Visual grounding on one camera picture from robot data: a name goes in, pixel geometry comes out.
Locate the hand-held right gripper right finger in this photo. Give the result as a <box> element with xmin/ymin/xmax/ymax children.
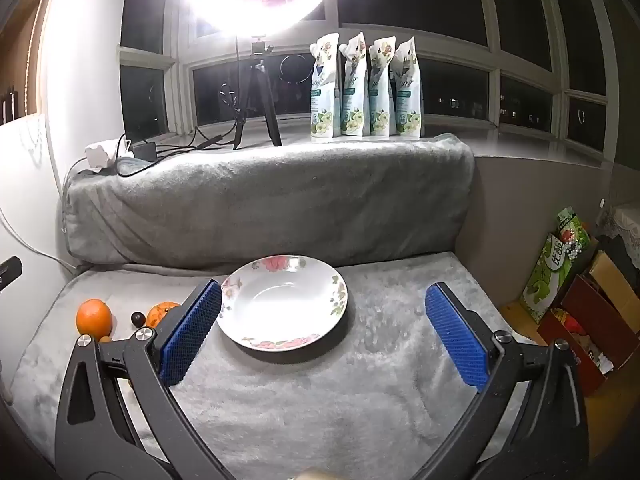
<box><xmin>425</xmin><ymin>282</ymin><xmax>591</xmax><ymax>480</ymax></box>

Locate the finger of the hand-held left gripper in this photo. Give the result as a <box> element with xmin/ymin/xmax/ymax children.
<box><xmin>0</xmin><ymin>256</ymin><xmax>24</xmax><ymax>291</ymax></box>

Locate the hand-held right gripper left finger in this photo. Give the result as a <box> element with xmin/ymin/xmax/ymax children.
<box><xmin>54</xmin><ymin>279</ymin><xmax>236</xmax><ymax>480</ymax></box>

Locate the speckled orange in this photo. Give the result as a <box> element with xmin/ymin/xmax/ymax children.
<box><xmin>146</xmin><ymin>301</ymin><xmax>182</xmax><ymax>331</ymax></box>

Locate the white floral plate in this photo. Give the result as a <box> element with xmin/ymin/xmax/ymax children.
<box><xmin>216</xmin><ymin>255</ymin><xmax>349</xmax><ymax>352</ymax></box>

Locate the large smooth orange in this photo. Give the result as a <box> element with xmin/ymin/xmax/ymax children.
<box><xmin>76</xmin><ymin>298</ymin><xmax>113</xmax><ymax>337</ymax></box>

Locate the green printed bag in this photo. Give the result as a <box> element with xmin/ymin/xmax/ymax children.
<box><xmin>520</xmin><ymin>206</ymin><xmax>592</xmax><ymax>324</ymax></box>

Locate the red cardboard box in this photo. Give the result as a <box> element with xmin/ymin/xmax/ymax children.
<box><xmin>537</xmin><ymin>275</ymin><xmax>640</xmax><ymax>397</ymax></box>

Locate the grey fleece blanket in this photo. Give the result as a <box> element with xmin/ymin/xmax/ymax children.
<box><xmin>10</xmin><ymin>252</ymin><xmax>531</xmax><ymax>480</ymax></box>

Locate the white power strip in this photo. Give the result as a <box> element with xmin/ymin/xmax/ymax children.
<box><xmin>85</xmin><ymin>141</ymin><xmax>130</xmax><ymax>169</ymax></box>

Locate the grey fleece bolster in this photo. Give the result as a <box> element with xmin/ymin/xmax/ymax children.
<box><xmin>64</xmin><ymin>133</ymin><xmax>476</xmax><ymax>275</ymax></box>

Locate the brown cardboard box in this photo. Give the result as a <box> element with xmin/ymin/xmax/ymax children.
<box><xmin>589</xmin><ymin>250</ymin><xmax>640</xmax><ymax>335</ymax></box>

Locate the white lace cloth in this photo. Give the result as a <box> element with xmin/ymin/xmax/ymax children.
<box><xmin>599</xmin><ymin>202</ymin><xmax>640</xmax><ymax>242</ymax></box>

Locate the white floral refill pouch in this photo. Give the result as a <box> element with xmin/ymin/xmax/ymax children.
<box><xmin>338</xmin><ymin>31</ymin><xmax>372</xmax><ymax>137</ymax></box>
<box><xmin>309</xmin><ymin>31</ymin><xmax>342</xmax><ymax>141</ymax></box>
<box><xmin>368</xmin><ymin>36</ymin><xmax>397</xmax><ymax>141</ymax></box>
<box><xmin>391</xmin><ymin>37</ymin><xmax>425</xmax><ymax>141</ymax></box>

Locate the black tripod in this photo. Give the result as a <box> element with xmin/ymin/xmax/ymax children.
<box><xmin>232</xmin><ymin>35</ymin><xmax>284</xmax><ymax>151</ymax></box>

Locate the white cable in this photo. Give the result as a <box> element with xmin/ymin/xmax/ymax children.
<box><xmin>0</xmin><ymin>205</ymin><xmax>77</xmax><ymax>272</ymax></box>

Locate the black power cable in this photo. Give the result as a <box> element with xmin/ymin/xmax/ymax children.
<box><xmin>114</xmin><ymin>127</ymin><xmax>236</xmax><ymax>178</ymax></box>

